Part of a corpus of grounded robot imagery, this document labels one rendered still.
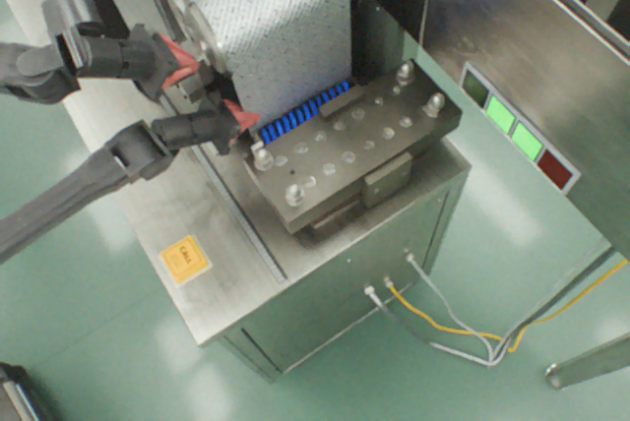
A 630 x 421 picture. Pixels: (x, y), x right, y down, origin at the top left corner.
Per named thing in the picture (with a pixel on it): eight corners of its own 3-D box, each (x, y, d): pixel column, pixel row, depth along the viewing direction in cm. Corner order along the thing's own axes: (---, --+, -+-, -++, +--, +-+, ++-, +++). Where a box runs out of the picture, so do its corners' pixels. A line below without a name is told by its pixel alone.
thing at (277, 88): (251, 135, 112) (232, 79, 96) (349, 77, 117) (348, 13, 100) (252, 137, 112) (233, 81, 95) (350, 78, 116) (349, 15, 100)
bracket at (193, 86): (203, 142, 126) (159, 54, 99) (228, 127, 127) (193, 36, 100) (214, 158, 124) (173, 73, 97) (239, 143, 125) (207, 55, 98)
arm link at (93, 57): (70, 87, 78) (88, 63, 75) (53, 43, 79) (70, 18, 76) (114, 87, 84) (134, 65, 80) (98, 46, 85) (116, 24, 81)
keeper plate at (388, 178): (362, 201, 116) (362, 177, 106) (402, 175, 118) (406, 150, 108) (369, 210, 115) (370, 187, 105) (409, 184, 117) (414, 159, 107)
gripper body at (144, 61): (161, 100, 87) (118, 100, 82) (130, 55, 91) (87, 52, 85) (179, 67, 84) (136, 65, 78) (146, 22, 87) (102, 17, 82)
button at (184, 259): (162, 257, 115) (158, 253, 113) (192, 238, 117) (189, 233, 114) (178, 284, 113) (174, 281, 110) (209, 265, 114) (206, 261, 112)
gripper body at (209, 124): (230, 155, 103) (194, 164, 99) (204, 116, 107) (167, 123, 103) (240, 130, 99) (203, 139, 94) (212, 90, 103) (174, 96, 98)
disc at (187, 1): (195, 37, 103) (173, -23, 89) (198, 36, 103) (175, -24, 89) (236, 95, 98) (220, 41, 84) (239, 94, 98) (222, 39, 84)
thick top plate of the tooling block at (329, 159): (248, 172, 114) (242, 158, 109) (409, 75, 122) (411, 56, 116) (290, 234, 108) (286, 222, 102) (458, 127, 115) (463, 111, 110)
